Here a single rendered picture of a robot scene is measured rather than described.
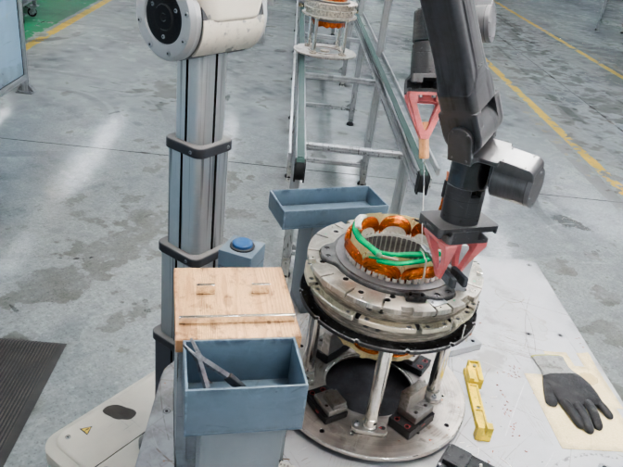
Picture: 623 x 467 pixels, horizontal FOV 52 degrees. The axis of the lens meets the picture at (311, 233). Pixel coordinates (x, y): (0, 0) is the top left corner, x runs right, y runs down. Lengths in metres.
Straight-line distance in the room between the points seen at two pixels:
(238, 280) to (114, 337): 1.64
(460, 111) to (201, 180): 0.67
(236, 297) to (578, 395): 0.78
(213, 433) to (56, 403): 1.55
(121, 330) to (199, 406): 1.86
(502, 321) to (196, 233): 0.78
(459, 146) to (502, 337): 0.81
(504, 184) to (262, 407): 0.45
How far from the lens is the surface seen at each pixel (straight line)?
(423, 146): 1.07
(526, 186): 0.90
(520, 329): 1.66
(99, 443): 1.94
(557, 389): 1.49
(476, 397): 1.40
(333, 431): 1.22
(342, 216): 1.40
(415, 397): 1.24
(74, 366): 2.59
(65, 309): 2.89
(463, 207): 0.94
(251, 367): 1.01
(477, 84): 0.85
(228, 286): 1.08
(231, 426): 0.94
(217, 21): 1.23
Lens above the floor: 1.67
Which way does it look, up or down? 28 degrees down
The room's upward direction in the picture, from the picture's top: 8 degrees clockwise
